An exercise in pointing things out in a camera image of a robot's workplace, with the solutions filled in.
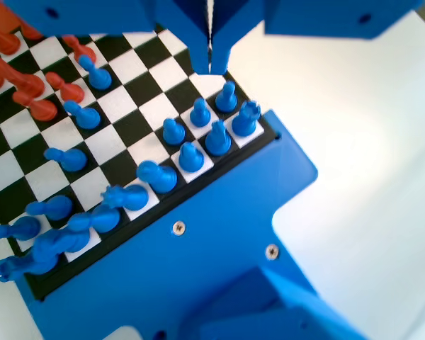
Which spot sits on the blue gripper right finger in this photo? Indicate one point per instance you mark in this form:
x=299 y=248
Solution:
x=221 y=35

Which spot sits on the blue base mounting plate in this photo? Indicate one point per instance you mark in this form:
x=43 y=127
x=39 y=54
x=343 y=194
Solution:
x=216 y=212

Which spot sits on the blue chess pawn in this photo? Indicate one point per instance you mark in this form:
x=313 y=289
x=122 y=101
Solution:
x=97 y=76
x=199 y=114
x=71 y=158
x=173 y=132
x=19 y=228
x=85 y=116
x=55 y=208
x=226 y=98

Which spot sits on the red chess bishop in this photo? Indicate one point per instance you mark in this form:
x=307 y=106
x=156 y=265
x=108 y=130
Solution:
x=5 y=42

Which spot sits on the silver screw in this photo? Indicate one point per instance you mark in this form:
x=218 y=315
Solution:
x=178 y=227
x=272 y=251

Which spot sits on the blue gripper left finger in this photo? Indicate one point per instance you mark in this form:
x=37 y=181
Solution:
x=195 y=35

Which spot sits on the black and white chessboard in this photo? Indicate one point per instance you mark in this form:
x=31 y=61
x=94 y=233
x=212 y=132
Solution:
x=129 y=65

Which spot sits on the red chess queen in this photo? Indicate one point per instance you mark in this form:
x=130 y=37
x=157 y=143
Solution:
x=32 y=32

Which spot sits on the blue chess knight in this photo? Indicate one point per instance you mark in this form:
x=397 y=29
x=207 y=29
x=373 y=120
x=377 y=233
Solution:
x=217 y=140
x=62 y=241

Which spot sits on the blue chess bishop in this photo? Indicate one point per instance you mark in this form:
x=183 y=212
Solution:
x=95 y=219
x=190 y=158

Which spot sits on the blue chess rook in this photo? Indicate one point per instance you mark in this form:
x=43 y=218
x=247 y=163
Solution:
x=246 y=120
x=25 y=263

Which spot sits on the blue chess queen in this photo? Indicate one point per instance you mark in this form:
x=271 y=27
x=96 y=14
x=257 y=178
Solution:
x=127 y=198

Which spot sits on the blue chess king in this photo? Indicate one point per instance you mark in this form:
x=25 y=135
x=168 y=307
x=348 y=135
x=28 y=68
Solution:
x=159 y=176

